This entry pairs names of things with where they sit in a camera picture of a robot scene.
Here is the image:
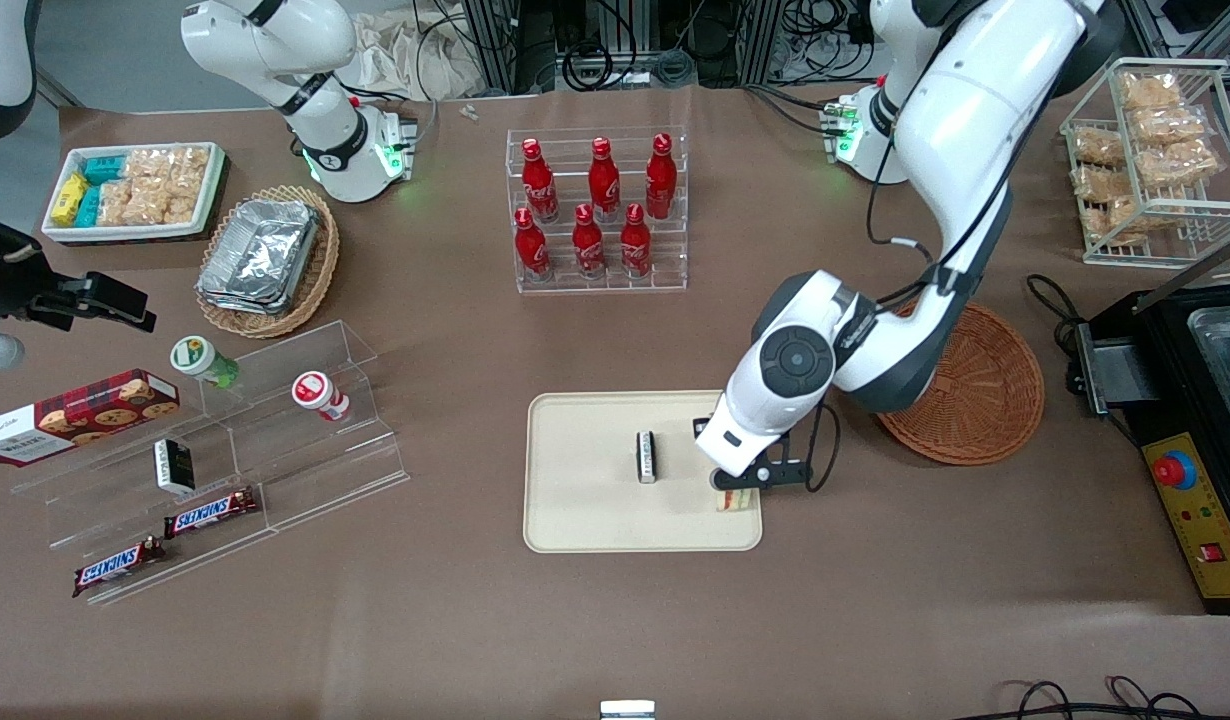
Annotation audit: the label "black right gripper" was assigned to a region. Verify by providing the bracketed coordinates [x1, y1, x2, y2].
[0, 213, 159, 334]

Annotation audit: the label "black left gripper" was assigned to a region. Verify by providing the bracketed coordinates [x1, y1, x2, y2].
[692, 414, 813, 493]

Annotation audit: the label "beige plastic tray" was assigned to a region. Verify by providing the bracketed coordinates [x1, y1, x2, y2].
[523, 389, 765, 554]

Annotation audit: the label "oval light wicker basket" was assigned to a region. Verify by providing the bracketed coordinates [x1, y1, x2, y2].
[194, 184, 342, 340]

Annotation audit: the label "round brown wicker basket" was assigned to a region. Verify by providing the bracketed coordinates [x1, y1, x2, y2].
[872, 299, 1046, 467]

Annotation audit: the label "clear bag rice crackers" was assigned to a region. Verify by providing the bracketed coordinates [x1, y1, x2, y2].
[123, 147, 212, 201]
[97, 178, 202, 228]

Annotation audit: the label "green cap drink bottle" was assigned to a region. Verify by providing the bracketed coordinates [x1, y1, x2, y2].
[169, 335, 242, 390]

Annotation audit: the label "yellow snack packet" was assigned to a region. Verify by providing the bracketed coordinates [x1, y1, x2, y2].
[50, 171, 89, 227]

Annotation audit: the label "red tartan cookie box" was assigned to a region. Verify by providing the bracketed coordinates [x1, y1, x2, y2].
[0, 368, 182, 468]

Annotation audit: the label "white rectangular snack bin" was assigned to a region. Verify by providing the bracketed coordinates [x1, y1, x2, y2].
[41, 141, 227, 245]

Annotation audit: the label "stacked aluminium foil containers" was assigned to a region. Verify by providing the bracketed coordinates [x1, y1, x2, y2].
[196, 197, 322, 317]

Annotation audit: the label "clear acrylic bottle rack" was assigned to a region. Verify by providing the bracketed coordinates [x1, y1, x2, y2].
[504, 126, 690, 295]

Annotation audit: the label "red cola bottle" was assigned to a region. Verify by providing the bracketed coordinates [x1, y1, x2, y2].
[520, 137, 560, 224]
[586, 136, 622, 224]
[513, 206, 554, 282]
[644, 132, 679, 222]
[571, 203, 608, 282]
[619, 202, 654, 281]

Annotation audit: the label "red cap drink bottle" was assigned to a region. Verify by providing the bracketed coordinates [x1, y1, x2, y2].
[291, 370, 352, 422]

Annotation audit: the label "snickers chocolate bar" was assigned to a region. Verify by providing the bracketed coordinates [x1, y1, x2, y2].
[163, 486, 260, 540]
[71, 536, 167, 599]

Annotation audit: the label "clear acrylic step shelf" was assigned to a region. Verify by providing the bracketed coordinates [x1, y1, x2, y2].
[10, 319, 412, 607]

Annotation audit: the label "crumpled white cloth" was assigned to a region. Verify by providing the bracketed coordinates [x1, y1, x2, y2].
[343, 8, 488, 102]

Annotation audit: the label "red emergency stop button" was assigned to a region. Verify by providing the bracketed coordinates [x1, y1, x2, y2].
[1152, 451, 1199, 490]

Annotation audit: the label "clear bag fried snacks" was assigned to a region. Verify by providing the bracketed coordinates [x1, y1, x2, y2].
[1083, 194, 1148, 247]
[1071, 164, 1136, 202]
[1129, 104, 1208, 147]
[1069, 127, 1127, 167]
[1134, 138, 1222, 193]
[1118, 71, 1183, 112]

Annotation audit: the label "black tabletop appliance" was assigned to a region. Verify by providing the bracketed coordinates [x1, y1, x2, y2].
[1063, 228, 1230, 447]

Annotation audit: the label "yellow black control box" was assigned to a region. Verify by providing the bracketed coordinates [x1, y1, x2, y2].
[1140, 431, 1230, 615]

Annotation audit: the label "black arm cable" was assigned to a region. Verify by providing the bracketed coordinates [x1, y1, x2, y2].
[807, 100, 1016, 494]

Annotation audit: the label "black appliance power cable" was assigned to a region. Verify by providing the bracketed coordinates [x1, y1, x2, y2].
[1025, 272, 1088, 333]

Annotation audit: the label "black floor cables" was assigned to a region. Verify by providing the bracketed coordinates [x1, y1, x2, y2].
[973, 677, 1218, 720]

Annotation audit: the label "aluminium frame with cables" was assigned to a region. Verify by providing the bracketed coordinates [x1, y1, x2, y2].
[411, 0, 881, 97]

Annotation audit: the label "white wire rack basket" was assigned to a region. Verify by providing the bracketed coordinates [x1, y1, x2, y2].
[1059, 57, 1230, 269]

